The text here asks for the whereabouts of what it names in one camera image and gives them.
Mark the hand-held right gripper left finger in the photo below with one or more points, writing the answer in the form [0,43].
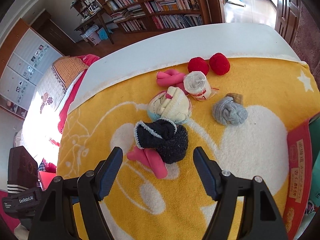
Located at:
[110,172]

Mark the grey sock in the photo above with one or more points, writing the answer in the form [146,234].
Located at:
[228,112]

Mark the orange striped pillow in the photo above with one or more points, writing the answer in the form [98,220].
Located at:
[68,70]

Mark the dark wooden desk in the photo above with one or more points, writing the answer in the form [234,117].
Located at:
[97,22]

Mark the cream sock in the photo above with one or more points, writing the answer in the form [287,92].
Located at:
[172,105]

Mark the black fuzzy sock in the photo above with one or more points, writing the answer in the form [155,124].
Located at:
[165,140]

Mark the white wardrobe with picture cards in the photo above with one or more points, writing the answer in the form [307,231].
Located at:
[25,62]

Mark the plain teal cardboard box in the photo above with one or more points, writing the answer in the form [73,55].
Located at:
[315,155]

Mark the white patterned quilt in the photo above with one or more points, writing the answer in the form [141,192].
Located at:
[47,97]

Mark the purple patterned curtain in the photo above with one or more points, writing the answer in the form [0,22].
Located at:
[308,35]

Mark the red pompom ball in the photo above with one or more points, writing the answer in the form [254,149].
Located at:
[220,63]
[198,65]

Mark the brown wooden door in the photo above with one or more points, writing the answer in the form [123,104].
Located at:
[287,5]

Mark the wooden bookshelf with books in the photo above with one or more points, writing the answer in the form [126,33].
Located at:
[162,2]

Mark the white bandage roll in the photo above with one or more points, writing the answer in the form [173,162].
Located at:
[197,85]

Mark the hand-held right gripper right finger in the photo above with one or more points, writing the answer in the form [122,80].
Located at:
[206,172]

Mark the yellow printed towel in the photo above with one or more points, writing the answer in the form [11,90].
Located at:
[250,142]

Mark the pink sock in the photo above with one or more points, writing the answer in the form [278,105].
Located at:
[167,78]

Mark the red paper bag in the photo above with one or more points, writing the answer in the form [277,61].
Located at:
[47,180]

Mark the red tin container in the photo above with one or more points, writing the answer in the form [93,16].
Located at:
[298,167]

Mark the white storage box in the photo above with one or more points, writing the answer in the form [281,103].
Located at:
[91,37]

